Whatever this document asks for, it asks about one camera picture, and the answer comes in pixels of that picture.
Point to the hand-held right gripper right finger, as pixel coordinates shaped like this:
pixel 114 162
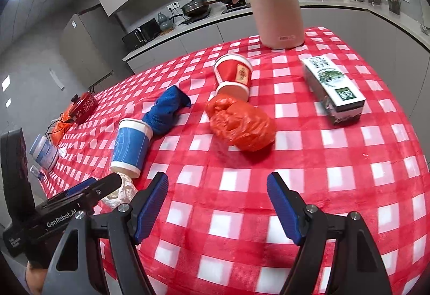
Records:
pixel 284 207

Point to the black chopstick holder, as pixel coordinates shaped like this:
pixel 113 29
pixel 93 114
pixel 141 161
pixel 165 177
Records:
pixel 394 6

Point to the black microwave oven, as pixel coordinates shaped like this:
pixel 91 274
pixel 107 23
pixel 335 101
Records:
pixel 141 34

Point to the white wrapper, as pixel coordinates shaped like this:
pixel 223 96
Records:
pixel 124 190

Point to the black gas stove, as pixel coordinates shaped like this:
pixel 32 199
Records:
pixel 235 7

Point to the red paper cup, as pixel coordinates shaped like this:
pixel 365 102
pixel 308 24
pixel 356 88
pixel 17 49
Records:
pixel 231 75

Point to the green and white tea box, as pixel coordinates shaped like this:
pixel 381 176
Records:
pixel 336 86

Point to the white jar with blue label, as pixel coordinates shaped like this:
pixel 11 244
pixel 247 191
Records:
pixel 43 152

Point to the blue cloth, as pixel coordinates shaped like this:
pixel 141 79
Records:
pixel 164 111

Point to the small clear bottle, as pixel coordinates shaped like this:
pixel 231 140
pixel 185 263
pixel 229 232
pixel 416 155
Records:
pixel 36 173

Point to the red checkered tablecloth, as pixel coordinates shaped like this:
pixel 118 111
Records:
pixel 235 214

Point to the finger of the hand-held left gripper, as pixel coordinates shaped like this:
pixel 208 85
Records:
pixel 80 187
pixel 104 189

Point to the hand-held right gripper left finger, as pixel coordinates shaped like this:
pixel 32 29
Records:
pixel 151 207

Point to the grey-blue vase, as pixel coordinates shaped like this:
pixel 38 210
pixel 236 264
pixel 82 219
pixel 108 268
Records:
pixel 164 22

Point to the blue patterned paper cup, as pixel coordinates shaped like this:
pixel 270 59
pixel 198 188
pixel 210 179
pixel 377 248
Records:
pixel 131 147

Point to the grey kitchen base cabinets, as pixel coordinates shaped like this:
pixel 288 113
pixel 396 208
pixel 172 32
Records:
pixel 201 34

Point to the lidded frying pan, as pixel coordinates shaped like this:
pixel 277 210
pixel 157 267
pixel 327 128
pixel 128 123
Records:
pixel 196 7

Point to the beige refrigerator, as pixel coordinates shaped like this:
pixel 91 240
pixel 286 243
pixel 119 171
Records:
pixel 84 53

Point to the pink thermos jug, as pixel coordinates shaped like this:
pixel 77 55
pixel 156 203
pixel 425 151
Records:
pixel 275 6

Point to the person's left forearm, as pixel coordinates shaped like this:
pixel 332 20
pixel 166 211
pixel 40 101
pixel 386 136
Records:
pixel 35 280

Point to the orange-red plastic bag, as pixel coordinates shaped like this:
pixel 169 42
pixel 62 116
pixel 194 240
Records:
pixel 242 127

